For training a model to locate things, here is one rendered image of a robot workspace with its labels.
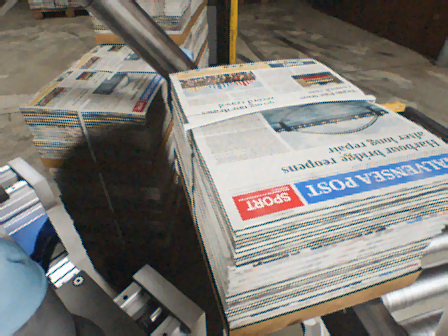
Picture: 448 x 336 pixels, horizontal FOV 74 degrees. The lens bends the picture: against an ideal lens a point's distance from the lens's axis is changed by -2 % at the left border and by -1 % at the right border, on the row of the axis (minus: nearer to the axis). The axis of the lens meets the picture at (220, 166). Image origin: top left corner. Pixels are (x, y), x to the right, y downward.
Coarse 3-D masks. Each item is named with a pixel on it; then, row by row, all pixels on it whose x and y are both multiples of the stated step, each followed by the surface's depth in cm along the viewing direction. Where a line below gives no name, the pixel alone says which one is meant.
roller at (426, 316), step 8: (424, 312) 44; (432, 312) 44; (440, 312) 43; (408, 320) 43; (416, 320) 42; (424, 320) 42; (432, 320) 42; (408, 328) 41; (416, 328) 41; (424, 328) 41; (432, 328) 41
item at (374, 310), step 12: (372, 300) 44; (336, 312) 48; (348, 312) 44; (360, 312) 43; (372, 312) 43; (384, 312) 43; (324, 324) 53; (336, 324) 48; (348, 324) 45; (360, 324) 42; (372, 324) 41; (384, 324) 41; (396, 324) 41
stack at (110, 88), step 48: (96, 48) 125; (192, 48) 155; (48, 96) 90; (96, 96) 90; (144, 96) 90; (48, 144) 92; (96, 144) 91; (144, 144) 89; (96, 192) 105; (144, 192) 102; (96, 240) 124; (144, 240) 121
